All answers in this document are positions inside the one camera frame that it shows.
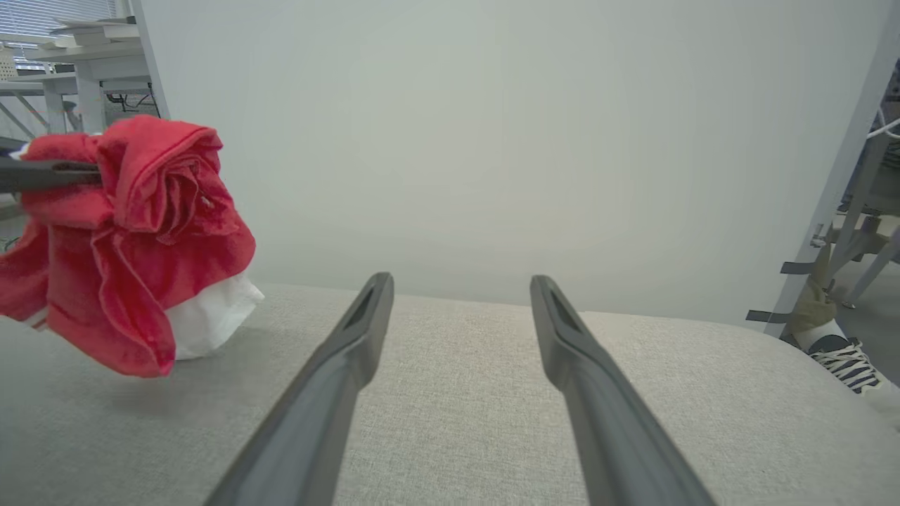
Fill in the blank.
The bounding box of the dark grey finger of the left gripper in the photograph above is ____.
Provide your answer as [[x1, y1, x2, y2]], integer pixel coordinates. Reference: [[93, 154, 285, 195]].
[[0, 158, 101, 195]]

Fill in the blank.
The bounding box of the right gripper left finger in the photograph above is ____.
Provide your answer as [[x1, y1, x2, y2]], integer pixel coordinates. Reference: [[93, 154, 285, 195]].
[[204, 272, 395, 506]]

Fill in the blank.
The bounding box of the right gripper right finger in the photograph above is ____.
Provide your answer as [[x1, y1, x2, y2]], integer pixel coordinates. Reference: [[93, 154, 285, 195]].
[[530, 275, 718, 506]]

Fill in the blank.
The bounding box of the red and white garment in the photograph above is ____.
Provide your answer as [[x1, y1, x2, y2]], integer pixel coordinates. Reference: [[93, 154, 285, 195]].
[[0, 115, 266, 379]]

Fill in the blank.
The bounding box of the white desk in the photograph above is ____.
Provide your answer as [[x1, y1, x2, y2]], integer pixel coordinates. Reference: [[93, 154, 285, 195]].
[[0, 18, 152, 138]]

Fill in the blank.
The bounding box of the white window blind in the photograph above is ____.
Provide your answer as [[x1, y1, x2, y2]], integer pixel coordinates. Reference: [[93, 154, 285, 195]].
[[0, 0, 120, 39]]

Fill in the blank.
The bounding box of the person's leg with white sock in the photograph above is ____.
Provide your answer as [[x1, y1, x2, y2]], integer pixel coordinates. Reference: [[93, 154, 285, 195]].
[[791, 278, 851, 352]]

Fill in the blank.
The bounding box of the black and white sneaker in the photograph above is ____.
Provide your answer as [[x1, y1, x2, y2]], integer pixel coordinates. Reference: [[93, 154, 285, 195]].
[[809, 336, 883, 394]]

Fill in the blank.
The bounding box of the grey chair base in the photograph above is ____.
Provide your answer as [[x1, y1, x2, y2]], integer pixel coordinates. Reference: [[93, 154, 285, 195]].
[[819, 126, 900, 310]]

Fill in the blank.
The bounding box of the white backdrop panel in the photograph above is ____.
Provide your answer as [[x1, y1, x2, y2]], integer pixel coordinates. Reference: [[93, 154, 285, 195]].
[[132, 0, 900, 338]]

